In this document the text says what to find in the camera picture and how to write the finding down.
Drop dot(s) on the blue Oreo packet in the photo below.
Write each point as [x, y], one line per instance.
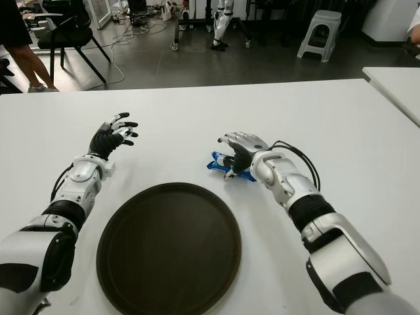
[216, 162]

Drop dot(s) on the round dark brown tray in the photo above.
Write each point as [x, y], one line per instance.
[169, 249]

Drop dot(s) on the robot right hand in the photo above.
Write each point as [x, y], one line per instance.
[247, 144]

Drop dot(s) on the black chair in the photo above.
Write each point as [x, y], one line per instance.
[70, 34]

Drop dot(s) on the white cabinet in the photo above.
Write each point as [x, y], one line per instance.
[387, 19]

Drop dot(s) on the white plastic stool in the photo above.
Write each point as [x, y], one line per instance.
[320, 19]

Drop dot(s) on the person in black shorts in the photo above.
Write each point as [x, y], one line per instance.
[13, 19]

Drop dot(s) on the black wheeled metal frame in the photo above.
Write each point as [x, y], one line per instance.
[176, 29]

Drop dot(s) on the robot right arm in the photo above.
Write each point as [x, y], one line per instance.
[295, 187]

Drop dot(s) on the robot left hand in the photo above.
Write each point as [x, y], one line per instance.
[102, 141]

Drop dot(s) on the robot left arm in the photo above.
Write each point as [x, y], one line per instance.
[82, 172]

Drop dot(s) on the white humanoid robot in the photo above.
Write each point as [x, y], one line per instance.
[219, 24]

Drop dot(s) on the white side table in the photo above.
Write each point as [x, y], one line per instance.
[398, 85]

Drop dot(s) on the white framed panel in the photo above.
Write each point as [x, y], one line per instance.
[101, 16]

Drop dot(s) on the person in white shirt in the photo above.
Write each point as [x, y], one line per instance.
[415, 33]

